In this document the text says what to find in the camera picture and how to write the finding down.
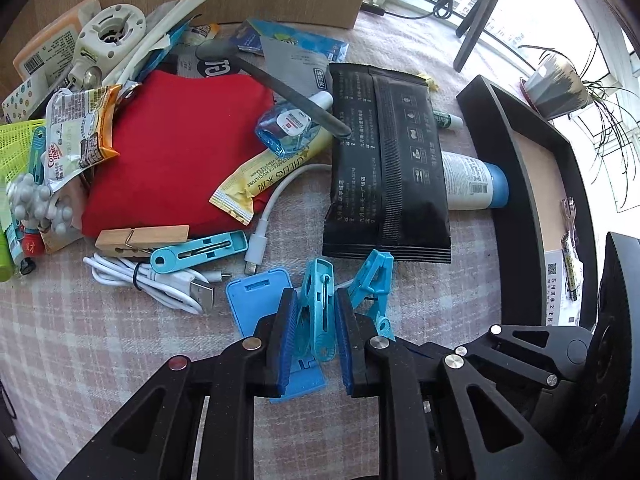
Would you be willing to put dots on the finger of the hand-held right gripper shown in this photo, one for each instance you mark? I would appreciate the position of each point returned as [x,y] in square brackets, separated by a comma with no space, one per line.
[565,355]

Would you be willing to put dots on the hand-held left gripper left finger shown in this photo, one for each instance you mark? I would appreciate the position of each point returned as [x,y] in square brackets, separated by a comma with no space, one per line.
[284,345]

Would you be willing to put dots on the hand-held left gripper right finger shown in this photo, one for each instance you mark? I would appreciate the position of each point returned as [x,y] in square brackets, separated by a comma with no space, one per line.
[345,350]

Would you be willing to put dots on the red cloth pouch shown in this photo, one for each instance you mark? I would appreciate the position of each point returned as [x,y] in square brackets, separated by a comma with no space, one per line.
[170,155]

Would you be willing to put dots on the black rectangular tray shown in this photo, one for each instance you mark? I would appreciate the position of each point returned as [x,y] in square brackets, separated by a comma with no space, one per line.
[487,130]

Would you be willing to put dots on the coffee creamer packet orange edge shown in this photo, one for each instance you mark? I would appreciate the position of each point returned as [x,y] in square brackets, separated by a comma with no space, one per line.
[75,135]

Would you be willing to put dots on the pink plaid covered desktop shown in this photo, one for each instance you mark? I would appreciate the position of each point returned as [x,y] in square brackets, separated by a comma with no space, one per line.
[100,360]

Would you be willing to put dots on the blue folding phone stand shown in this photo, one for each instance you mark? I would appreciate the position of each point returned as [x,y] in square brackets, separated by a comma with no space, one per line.
[250,300]

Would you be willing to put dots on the white printed paper card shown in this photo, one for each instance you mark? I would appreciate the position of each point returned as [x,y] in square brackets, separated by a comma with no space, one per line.
[555,290]

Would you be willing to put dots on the flat blue plastic clip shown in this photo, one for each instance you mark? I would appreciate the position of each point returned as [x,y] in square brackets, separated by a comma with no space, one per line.
[200,252]

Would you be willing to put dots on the wooden clothespin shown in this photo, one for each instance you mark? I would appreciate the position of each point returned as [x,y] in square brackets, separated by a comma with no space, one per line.
[145,237]

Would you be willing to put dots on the black wet wipes packet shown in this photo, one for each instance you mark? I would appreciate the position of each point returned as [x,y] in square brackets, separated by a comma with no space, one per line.
[385,175]

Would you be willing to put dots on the white tube with blue cap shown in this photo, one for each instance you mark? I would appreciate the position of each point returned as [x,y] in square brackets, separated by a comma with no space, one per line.
[470,180]

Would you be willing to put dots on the small blue liquid bottle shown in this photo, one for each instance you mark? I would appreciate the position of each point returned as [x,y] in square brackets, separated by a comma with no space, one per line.
[287,130]

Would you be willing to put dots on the small green and white tube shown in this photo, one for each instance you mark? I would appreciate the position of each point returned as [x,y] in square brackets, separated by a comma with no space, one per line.
[450,120]

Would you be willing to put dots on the potted spider plant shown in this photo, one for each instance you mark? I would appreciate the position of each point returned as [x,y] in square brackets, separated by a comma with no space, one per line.
[560,85]

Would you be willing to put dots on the small red cylinder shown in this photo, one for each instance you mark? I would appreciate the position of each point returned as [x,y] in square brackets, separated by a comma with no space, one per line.
[29,250]

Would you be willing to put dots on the grey and white ball toy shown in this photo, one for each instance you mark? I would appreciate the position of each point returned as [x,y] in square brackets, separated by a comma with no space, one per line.
[37,200]

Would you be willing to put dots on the black and white label card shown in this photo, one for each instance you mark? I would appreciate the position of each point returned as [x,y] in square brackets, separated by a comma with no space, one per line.
[210,66]

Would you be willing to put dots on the blue printed packet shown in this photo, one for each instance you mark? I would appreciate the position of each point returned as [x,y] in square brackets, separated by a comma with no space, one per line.
[300,40]

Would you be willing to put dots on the yellow plastic shuttlecock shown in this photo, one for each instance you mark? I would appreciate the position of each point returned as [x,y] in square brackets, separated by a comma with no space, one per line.
[17,147]

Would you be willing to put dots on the long white shoehorn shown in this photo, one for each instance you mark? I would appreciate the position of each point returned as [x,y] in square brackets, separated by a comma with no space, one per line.
[165,22]

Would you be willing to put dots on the black tripod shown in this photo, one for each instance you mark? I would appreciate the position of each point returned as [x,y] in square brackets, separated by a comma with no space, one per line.
[480,15]

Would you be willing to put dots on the emoji patterned tissue pack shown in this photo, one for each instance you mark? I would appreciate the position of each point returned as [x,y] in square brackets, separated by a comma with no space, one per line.
[25,97]

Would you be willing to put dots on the white plastic handheld device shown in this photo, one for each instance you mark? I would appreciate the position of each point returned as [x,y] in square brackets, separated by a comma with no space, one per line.
[112,27]

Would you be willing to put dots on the orange wipes packet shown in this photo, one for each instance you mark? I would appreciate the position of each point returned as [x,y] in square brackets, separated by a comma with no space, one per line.
[50,40]

